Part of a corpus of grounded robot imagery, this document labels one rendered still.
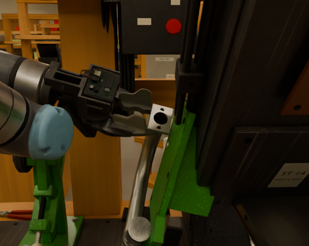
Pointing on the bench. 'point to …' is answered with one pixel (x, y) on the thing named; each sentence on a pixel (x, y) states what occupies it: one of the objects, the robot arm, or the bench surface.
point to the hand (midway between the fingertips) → (155, 122)
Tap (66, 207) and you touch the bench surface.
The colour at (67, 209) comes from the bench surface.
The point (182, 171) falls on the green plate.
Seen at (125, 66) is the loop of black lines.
